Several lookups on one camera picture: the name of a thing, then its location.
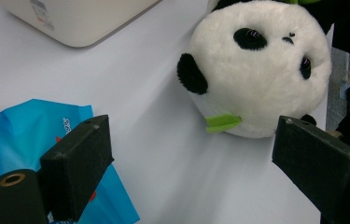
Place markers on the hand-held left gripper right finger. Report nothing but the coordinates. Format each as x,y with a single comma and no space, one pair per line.
328,168

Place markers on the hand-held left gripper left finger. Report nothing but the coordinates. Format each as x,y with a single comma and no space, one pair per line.
76,165

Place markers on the blue wet wipes packet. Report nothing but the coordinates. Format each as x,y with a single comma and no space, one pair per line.
23,130

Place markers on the panda plush toy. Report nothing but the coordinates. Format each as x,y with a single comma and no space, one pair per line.
256,81

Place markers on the white plastic bin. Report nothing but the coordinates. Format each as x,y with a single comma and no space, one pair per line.
85,21

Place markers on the pale table cover sheet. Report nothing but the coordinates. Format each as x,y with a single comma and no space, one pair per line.
151,124

